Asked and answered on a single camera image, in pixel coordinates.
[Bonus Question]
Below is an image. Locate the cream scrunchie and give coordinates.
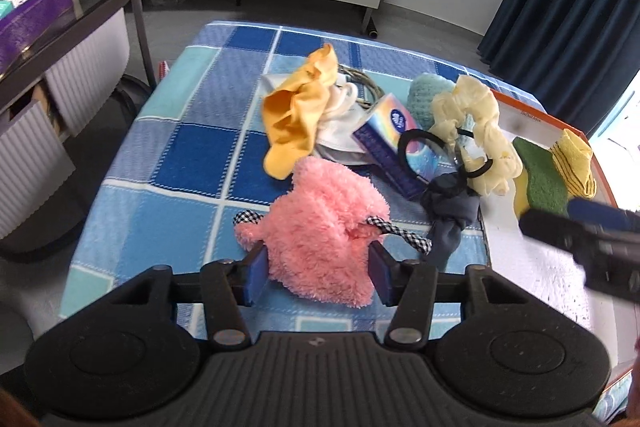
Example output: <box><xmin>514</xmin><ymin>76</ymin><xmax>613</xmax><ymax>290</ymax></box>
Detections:
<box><xmin>430</xmin><ymin>74</ymin><xmax>524</xmax><ymax>198</ymax></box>

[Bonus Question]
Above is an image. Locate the yellow striped cloth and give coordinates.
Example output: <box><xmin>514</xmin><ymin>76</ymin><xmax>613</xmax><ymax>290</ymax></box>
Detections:
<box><xmin>550</xmin><ymin>128</ymin><xmax>598</xmax><ymax>200</ymax></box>

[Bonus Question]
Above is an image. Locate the orange yellow scrunchie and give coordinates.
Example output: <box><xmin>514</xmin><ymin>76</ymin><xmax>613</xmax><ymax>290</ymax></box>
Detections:
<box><xmin>262</xmin><ymin>43</ymin><xmax>341</xmax><ymax>180</ymax></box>

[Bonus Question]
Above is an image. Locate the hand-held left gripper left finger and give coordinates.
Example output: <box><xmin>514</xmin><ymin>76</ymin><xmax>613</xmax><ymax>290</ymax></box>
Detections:
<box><xmin>107</xmin><ymin>244</ymin><xmax>270</xmax><ymax>353</ymax></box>

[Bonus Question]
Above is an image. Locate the white box with orange rim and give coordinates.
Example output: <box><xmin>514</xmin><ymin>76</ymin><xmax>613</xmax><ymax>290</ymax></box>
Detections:
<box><xmin>480</xmin><ymin>87</ymin><xmax>640</xmax><ymax>408</ymax></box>

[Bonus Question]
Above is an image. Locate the black hair tie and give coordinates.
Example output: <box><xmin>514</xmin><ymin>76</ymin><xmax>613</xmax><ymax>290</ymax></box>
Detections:
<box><xmin>397</xmin><ymin>128</ymin><xmax>447</xmax><ymax>184</ymax></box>
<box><xmin>451</xmin><ymin>128</ymin><xmax>494</xmax><ymax>180</ymax></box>

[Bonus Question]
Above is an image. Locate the white face mask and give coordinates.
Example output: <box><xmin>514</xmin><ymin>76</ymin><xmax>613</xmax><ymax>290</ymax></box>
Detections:
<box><xmin>260</xmin><ymin>72</ymin><xmax>381</xmax><ymax>165</ymax></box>

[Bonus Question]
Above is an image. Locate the dark grey scrunchie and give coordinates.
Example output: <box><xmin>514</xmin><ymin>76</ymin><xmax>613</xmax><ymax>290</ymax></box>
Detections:
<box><xmin>419</xmin><ymin>172</ymin><xmax>482</xmax><ymax>269</ymax></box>

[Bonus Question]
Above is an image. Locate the purple tray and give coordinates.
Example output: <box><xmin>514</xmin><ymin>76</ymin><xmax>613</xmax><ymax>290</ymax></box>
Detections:
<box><xmin>0</xmin><ymin>0</ymin><xmax>73</xmax><ymax>68</ymax></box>

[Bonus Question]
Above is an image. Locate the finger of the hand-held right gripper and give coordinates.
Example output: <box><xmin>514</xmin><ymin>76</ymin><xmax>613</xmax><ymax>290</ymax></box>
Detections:
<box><xmin>566</xmin><ymin>198</ymin><xmax>640</xmax><ymax>233</ymax></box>
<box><xmin>519</xmin><ymin>208</ymin><xmax>598</xmax><ymax>259</ymax></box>

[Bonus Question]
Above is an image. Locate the green yellow sponge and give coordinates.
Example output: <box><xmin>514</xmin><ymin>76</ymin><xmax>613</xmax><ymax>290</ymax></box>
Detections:
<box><xmin>511</xmin><ymin>137</ymin><xmax>571</xmax><ymax>220</ymax></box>

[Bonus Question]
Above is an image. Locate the grey charging cable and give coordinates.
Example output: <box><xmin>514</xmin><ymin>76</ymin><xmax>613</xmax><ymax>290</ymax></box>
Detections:
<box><xmin>337</xmin><ymin>64</ymin><xmax>386</xmax><ymax>108</ymax></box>

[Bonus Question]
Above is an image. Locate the teal knitted headband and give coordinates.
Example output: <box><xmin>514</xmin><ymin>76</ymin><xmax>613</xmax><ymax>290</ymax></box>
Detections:
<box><xmin>405</xmin><ymin>73</ymin><xmax>476</xmax><ymax>132</ymax></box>

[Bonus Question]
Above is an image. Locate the dark blue curtain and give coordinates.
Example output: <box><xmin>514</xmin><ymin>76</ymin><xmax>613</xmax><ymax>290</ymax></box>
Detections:
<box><xmin>477</xmin><ymin>0</ymin><xmax>640</xmax><ymax>135</ymax></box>

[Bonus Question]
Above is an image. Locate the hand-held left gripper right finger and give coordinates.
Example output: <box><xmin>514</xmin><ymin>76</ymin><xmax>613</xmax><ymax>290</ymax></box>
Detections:
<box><xmin>370</xmin><ymin>241</ymin><xmax>526</xmax><ymax>352</ymax></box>

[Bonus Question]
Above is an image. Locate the blue checked blanket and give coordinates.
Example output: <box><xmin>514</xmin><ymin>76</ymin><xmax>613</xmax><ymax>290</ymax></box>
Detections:
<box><xmin>60</xmin><ymin>21</ymin><xmax>543</xmax><ymax>343</ymax></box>

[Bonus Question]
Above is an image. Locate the colourful tissue pack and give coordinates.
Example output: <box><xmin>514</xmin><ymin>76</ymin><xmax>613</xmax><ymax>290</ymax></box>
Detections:
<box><xmin>351</xmin><ymin>93</ymin><xmax>441</xmax><ymax>201</ymax></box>

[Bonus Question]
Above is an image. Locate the pink fluffy headband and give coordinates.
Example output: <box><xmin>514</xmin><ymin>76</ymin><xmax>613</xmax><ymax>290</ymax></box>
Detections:
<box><xmin>233</xmin><ymin>155</ymin><xmax>433</xmax><ymax>309</ymax></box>

